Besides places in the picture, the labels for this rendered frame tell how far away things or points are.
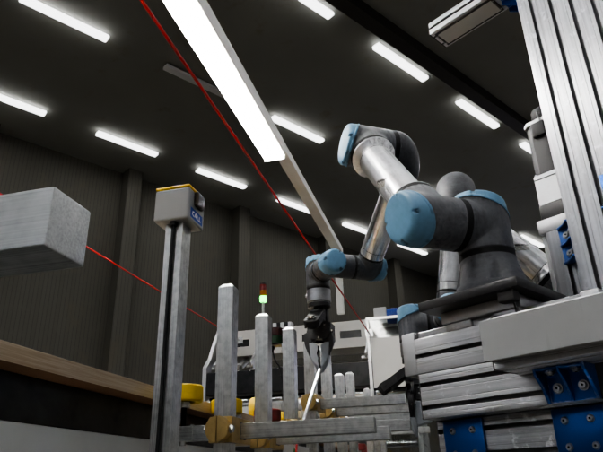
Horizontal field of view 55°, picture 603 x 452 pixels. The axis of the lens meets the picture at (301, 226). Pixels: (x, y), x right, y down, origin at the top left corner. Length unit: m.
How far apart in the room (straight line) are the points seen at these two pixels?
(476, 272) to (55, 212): 1.02
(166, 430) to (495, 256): 0.71
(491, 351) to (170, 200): 0.63
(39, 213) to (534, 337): 0.84
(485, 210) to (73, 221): 1.06
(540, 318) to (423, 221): 0.32
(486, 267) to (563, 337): 0.29
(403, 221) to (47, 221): 0.99
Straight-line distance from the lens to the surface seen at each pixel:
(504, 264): 1.24
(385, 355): 4.04
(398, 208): 1.23
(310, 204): 3.89
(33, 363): 1.01
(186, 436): 1.33
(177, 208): 1.10
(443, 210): 1.22
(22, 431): 1.07
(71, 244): 0.30
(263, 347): 1.52
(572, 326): 0.99
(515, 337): 1.03
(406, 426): 1.72
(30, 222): 0.29
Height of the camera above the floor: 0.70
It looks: 24 degrees up
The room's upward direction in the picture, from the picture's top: 2 degrees counter-clockwise
